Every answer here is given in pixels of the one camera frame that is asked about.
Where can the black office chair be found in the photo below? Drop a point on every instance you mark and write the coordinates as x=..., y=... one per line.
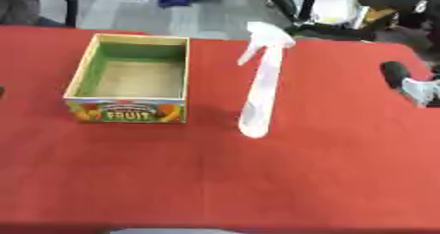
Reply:
x=26, y=5

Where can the cardboard box with green inside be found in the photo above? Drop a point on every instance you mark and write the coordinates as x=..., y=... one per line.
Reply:
x=137, y=77

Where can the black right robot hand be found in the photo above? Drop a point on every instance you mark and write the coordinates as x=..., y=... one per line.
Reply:
x=394, y=73

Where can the white spray bottle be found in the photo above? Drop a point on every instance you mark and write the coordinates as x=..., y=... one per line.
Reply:
x=262, y=93

